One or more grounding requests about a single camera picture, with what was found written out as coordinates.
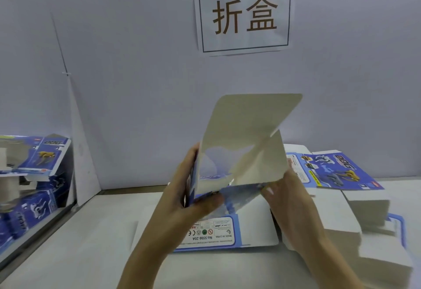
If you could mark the blue dog-print cardboard box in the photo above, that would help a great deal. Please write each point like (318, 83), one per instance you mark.
(250, 111)

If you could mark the stack of boxes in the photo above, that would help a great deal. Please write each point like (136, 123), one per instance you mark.
(256, 226)
(375, 246)

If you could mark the person's left forearm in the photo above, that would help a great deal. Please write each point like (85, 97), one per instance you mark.
(145, 269)

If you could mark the white paper wall sign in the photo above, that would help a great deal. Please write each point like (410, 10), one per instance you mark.
(243, 42)

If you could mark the person's right forearm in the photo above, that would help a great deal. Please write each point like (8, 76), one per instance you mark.
(342, 269)

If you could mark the person's left hand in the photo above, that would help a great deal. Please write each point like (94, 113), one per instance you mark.
(174, 213)

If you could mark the pile of blue boxes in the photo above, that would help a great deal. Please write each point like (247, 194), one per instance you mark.
(33, 154)

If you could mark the person's right hand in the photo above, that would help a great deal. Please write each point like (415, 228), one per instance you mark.
(296, 206)

